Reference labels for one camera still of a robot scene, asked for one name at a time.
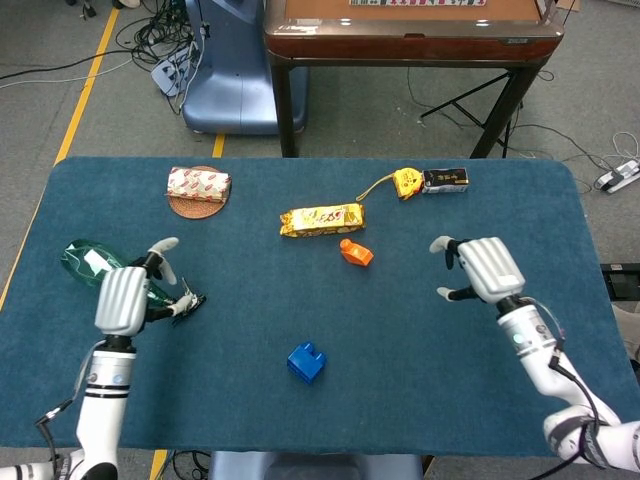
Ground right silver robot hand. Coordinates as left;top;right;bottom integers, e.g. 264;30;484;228
428;235;527;305

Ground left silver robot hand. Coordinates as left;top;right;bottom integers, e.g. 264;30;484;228
93;236;201;336

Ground orange toy block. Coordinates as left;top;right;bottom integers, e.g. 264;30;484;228
339;238;375;268

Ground blue toy block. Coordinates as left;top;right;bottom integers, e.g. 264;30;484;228
286;341;329;385

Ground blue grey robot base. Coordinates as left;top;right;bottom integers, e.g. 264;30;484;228
207;451;425;480

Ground black silver crumpled foil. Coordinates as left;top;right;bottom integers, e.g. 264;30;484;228
171;277;207;325

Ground black drink carton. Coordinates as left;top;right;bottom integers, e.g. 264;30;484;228
421;167;470;195

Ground round brown coaster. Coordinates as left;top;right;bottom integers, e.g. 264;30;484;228
168;165;231;220

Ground black flat box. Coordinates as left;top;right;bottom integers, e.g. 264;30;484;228
599;262;640;301

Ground white red patterned package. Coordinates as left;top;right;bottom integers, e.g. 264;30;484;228
165;166;233;203

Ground blue felt table cloth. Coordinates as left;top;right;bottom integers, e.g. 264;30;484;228
0;156;636;460

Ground beige cloth item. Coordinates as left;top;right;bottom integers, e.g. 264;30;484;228
612;304;640;364

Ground grey power strip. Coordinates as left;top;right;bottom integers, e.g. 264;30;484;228
593;159;640;194

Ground yellow snack package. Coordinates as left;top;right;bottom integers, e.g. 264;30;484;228
279;202;367;238

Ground white power strip with plugs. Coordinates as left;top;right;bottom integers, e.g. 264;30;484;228
151;42;201;97

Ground brown mahjong table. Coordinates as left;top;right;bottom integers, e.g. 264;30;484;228
263;0;566;159

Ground blue machine base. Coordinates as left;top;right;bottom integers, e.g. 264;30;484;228
182;0;309;136

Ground row of mahjong tiles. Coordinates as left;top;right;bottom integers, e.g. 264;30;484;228
348;0;487;8

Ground yellow tape measure with strap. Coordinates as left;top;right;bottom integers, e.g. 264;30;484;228
355;168;425;203

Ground black cables under table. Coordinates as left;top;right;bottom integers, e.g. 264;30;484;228
172;449;214;480

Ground long white floor cable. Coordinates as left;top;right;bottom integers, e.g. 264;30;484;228
0;55;135;92

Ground long black floor cable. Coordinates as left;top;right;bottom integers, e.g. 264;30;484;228
0;48;151;82

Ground black cable bundle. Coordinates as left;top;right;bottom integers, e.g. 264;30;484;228
127;0;201;66

